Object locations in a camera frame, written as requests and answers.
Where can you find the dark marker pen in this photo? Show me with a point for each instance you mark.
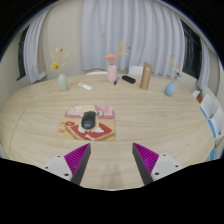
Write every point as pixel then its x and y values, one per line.
pixel 116 80

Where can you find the dark window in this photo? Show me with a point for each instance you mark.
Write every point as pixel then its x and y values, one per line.
pixel 22 56
pixel 192 50

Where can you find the pink vase with flowers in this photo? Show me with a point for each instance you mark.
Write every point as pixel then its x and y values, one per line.
pixel 112 74

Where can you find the black computer mouse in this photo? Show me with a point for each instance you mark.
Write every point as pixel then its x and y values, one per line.
pixel 89 120

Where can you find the tan insulated bottle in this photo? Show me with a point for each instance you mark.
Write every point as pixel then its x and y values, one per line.
pixel 145 76

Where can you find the white remote control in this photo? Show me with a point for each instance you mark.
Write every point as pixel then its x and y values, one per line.
pixel 85 86

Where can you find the blue vase with dried flowers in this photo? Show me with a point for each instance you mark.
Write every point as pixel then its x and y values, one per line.
pixel 169 89

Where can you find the narrow white curtain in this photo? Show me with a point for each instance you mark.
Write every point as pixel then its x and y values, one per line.
pixel 35 50
pixel 204 66

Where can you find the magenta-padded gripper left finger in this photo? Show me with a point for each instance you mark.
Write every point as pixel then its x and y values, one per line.
pixel 63 165

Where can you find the black rectangular case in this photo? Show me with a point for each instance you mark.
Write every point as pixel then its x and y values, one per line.
pixel 128 79

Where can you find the dog print mouse pad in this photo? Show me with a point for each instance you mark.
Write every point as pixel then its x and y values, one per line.
pixel 105 131

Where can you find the white chair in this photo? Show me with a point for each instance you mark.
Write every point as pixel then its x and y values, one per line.
pixel 135 70
pixel 96 72

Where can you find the wide white curtain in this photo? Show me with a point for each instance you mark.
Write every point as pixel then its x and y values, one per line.
pixel 140 30

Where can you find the green vase with yellow flowers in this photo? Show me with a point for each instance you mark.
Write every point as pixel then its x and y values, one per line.
pixel 62 83

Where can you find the row of white chairs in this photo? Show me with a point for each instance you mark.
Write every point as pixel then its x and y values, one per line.
pixel 208 105

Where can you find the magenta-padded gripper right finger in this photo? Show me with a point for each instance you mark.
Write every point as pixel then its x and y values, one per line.
pixel 160 165

